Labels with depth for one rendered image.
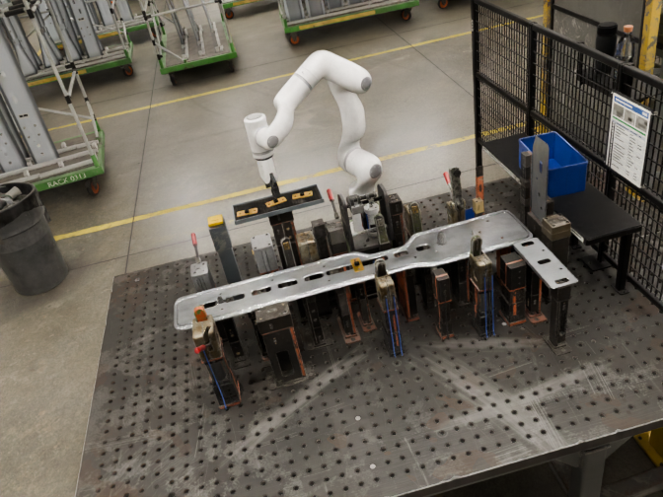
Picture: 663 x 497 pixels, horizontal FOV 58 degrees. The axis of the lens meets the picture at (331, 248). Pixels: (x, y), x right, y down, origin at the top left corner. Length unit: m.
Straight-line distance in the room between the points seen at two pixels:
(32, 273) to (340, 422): 3.05
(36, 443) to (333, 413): 1.93
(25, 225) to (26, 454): 1.59
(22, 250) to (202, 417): 2.58
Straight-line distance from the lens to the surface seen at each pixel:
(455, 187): 2.43
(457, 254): 2.28
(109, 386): 2.62
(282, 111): 2.27
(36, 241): 4.60
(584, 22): 4.67
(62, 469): 3.45
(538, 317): 2.46
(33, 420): 3.80
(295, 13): 8.97
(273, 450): 2.13
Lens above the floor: 2.35
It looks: 34 degrees down
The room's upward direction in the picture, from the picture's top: 11 degrees counter-clockwise
